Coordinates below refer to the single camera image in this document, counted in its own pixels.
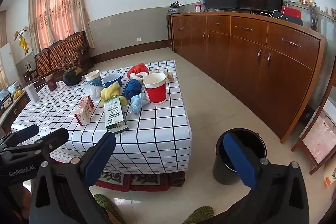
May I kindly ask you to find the black trash bin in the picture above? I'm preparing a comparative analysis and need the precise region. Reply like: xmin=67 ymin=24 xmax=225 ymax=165
xmin=212 ymin=128 xmax=267 ymax=186

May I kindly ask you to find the black white checked tablecloth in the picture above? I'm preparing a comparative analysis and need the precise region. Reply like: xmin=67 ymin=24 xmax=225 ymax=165
xmin=11 ymin=60 xmax=192 ymax=174

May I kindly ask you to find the low wooden side cabinet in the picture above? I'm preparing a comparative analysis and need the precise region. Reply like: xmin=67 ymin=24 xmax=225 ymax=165
xmin=0 ymin=90 xmax=30 ymax=135

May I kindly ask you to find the long wooden cabinet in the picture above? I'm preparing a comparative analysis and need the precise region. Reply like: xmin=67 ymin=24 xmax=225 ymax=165
xmin=171 ymin=11 xmax=328 ymax=144

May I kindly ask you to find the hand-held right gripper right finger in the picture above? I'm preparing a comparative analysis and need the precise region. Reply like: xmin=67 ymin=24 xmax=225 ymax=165
xmin=223 ymin=133 xmax=310 ymax=224

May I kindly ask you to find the brown tea tin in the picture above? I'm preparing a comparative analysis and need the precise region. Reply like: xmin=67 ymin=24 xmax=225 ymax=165
xmin=45 ymin=75 xmax=58 ymax=91

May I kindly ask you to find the white blue paper cup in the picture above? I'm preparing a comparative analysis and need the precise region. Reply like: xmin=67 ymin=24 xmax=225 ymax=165
xmin=84 ymin=70 xmax=103 ymax=87

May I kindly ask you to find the blue plastic bag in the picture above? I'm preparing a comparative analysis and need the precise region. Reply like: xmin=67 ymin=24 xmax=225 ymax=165
xmin=123 ymin=80 xmax=144 ymax=101

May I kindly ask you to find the white paper towel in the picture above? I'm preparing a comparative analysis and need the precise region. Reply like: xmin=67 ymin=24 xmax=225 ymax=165
xmin=129 ymin=72 xmax=149 ymax=84

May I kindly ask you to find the black teapot with handle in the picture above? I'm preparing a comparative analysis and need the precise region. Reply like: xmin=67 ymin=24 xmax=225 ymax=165
xmin=62 ymin=54 xmax=83 ymax=86

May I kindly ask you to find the red patterned rug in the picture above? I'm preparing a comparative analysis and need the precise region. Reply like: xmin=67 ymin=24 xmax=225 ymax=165
xmin=94 ymin=171 xmax=170 ymax=192

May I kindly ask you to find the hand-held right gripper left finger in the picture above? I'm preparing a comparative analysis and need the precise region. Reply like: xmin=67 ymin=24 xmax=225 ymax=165
xmin=29 ymin=132 xmax=116 ymax=224

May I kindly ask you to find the small potted plant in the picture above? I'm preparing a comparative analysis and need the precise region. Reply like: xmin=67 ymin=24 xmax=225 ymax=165
xmin=168 ymin=1 xmax=183 ymax=14

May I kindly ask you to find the wooden sofa bench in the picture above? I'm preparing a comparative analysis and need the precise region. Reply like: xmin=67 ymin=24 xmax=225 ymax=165
xmin=22 ymin=31 xmax=91 ymax=83

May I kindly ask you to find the yellow cloth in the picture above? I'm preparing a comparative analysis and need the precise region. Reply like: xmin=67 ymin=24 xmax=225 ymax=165
xmin=100 ymin=81 xmax=128 ymax=107

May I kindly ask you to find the white box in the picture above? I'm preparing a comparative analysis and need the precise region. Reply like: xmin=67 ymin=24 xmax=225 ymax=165
xmin=24 ymin=83 xmax=40 ymax=103

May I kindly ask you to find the green striped slipper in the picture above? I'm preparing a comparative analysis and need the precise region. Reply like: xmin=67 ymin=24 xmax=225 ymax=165
xmin=94 ymin=194 xmax=125 ymax=224
xmin=182 ymin=206 xmax=214 ymax=224

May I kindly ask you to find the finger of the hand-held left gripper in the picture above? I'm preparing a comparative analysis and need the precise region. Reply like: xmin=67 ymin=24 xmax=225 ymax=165
xmin=3 ymin=128 xmax=69 ymax=161
xmin=0 ymin=124 xmax=40 ymax=148

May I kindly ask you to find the red plastic bag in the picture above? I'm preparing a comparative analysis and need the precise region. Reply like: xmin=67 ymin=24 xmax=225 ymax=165
xmin=127 ymin=63 xmax=149 ymax=80

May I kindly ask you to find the red box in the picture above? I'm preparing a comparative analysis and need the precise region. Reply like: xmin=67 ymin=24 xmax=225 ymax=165
xmin=282 ymin=6 xmax=302 ymax=20

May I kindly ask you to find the clear plastic bag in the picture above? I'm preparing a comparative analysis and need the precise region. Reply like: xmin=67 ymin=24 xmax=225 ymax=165
xmin=83 ymin=85 xmax=103 ymax=98

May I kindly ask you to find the stand with yellow cloth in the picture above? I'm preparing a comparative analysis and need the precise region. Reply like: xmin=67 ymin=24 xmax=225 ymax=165
xmin=14 ymin=26 xmax=30 ymax=69

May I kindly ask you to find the beige paper wad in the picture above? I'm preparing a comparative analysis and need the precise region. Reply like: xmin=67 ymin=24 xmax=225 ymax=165
xmin=155 ymin=70 xmax=174 ymax=83

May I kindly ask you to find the beige embroidered curtain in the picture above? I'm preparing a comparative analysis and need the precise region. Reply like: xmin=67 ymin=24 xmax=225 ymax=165
xmin=28 ymin=0 xmax=95 ymax=52

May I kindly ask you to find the green white milk carton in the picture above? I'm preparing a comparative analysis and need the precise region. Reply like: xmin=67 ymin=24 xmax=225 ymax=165
xmin=104 ymin=97 xmax=130 ymax=133

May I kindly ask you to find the wooden chair with pink cushion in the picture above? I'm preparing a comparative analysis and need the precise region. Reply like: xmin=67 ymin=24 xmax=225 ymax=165
xmin=291 ymin=67 xmax=336 ymax=176

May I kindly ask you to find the white appliance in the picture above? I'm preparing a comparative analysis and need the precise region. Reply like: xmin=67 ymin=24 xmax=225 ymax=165
xmin=0 ymin=42 xmax=21 ymax=85

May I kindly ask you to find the red paper cup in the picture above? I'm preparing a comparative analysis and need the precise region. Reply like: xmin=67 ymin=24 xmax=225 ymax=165
xmin=142 ymin=73 xmax=167 ymax=104

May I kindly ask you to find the vase with dried branches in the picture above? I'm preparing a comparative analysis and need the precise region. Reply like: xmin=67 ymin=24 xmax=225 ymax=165
xmin=309 ymin=5 xmax=321 ymax=31

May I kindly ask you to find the red white carton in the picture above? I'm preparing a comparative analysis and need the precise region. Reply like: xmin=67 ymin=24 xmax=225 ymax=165
xmin=74 ymin=95 xmax=94 ymax=126

